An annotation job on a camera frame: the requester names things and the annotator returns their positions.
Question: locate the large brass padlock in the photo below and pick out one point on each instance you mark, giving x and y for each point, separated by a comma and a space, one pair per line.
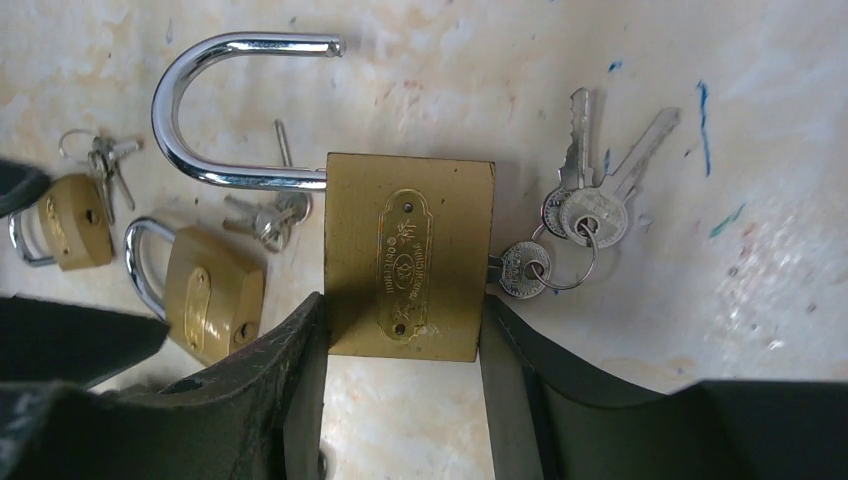
212, 296

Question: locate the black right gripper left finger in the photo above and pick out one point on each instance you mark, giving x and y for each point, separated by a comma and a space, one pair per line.
254, 415

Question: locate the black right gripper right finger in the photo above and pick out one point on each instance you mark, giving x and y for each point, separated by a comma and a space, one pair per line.
553, 415

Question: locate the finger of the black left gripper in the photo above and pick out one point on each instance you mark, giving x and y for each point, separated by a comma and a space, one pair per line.
22, 185
45, 341

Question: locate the small silver key pair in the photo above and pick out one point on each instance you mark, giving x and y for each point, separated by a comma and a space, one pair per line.
103, 163

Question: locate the long-shackle brass padlock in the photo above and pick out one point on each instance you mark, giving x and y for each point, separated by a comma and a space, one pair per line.
74, 223

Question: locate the small brass padlock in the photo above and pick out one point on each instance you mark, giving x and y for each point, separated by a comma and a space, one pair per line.
406, 239

